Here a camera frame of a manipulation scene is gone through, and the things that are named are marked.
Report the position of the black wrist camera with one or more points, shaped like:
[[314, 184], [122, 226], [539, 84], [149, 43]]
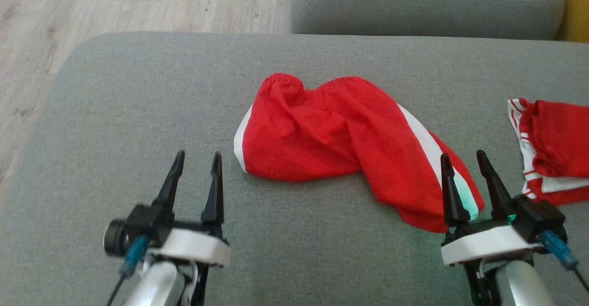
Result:
[[142, 223], [538, 216]]

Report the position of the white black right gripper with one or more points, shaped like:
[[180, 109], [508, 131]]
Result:
[[483, 244]]

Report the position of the wide yellow sofa backrest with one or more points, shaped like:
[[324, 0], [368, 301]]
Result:
[[577, 7]]

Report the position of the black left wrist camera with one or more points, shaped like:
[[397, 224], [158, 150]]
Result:
[[142, 223]]

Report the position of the red white sports jersey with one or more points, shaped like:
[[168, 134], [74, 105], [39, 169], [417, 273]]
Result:
[[559, 140]]

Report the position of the grey sofa seat cushion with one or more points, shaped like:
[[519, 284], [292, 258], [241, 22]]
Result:
[[423, 11]]

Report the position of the red shorts with white stripe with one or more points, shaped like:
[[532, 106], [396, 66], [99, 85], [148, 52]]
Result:
[[331, 131]]

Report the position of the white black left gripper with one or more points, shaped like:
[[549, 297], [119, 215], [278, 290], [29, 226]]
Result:
[[198, 246]]

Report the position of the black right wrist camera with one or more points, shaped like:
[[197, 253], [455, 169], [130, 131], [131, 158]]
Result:
[[538, 216]]

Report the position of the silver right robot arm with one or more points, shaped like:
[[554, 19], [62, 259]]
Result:
[[522, 287]]

